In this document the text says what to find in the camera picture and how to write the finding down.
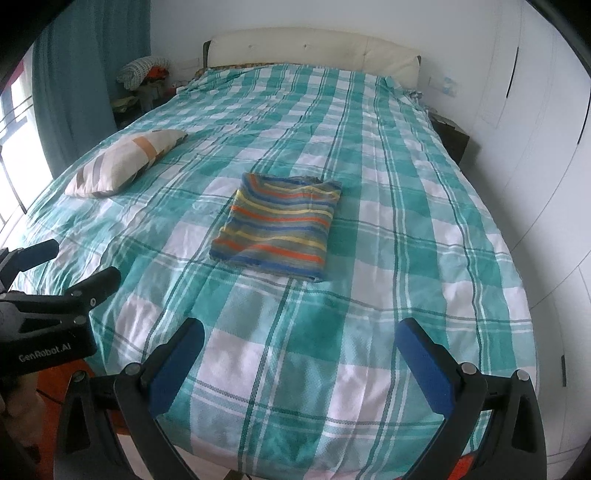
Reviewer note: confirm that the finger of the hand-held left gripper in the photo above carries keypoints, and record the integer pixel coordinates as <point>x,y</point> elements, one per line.
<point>37,254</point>
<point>99,286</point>

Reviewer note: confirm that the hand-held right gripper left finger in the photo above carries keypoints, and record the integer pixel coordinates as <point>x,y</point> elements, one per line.
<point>173,369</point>

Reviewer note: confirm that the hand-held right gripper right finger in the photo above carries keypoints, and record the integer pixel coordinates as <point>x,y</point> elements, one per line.
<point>427,369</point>

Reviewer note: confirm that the striped knit sweater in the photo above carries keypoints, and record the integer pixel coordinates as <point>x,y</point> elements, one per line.
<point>277,221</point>

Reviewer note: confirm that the striped beige pillow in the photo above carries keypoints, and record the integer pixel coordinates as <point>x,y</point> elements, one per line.
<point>124,159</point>

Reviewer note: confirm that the window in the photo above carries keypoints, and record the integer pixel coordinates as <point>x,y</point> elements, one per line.
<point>18,120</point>

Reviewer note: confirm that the teal checkered bedspread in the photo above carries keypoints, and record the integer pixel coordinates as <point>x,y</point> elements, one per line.
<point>392,230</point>

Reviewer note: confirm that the cluttered bedside table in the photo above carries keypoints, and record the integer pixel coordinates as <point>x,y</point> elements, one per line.
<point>138,104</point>

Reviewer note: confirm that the teal curtain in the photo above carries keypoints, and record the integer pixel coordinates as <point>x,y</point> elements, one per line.
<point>78,69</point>

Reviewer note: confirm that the white knitted cloth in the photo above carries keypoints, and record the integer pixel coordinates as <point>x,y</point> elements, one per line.
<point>141,69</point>

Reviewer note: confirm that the dark brown nightstand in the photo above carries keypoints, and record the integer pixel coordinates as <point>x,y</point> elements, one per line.
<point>451,138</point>

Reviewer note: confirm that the white wardrobe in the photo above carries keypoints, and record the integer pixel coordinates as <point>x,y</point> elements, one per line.
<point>531,138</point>

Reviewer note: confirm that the cream padded headboard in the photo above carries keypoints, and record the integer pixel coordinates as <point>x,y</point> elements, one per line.
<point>323,46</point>

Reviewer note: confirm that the white wall socket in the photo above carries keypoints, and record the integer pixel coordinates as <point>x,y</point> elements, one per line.
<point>449,86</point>

